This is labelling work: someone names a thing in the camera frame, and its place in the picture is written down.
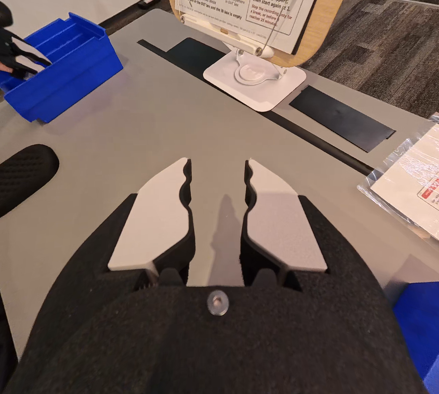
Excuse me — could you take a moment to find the white sheet holder bar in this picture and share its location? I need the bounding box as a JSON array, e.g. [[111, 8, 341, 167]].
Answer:
[[174, 0, 310, 58]]

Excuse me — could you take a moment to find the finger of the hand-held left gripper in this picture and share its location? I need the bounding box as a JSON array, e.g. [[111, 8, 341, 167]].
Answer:
[[13, 56, 47, 79], [10, 37, 53, 66]]

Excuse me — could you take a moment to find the laminated printed paper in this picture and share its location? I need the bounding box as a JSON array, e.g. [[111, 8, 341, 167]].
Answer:
[[357, 122, 439, 242]]

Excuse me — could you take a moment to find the wooden display board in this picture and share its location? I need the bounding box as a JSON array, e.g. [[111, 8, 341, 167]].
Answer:
[[166, 0, 364, 68]]

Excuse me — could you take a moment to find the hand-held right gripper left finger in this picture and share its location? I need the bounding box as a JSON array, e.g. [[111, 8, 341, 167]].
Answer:
[[107, 157, 196, 286]]

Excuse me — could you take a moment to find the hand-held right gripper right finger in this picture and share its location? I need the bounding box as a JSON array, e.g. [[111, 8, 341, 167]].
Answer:
[[239, 158, 328, 286]]

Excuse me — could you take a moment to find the blue plastic bin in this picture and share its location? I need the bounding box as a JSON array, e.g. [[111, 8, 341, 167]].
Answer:
[[0, 12, 124, 124], [393, 281, 439, 394]]

